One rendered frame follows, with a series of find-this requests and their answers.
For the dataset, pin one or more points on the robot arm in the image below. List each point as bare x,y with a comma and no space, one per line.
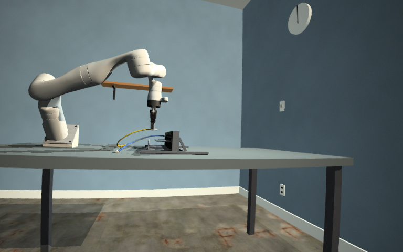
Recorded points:
48,90

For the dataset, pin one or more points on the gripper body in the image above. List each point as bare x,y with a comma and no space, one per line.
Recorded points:
154,104

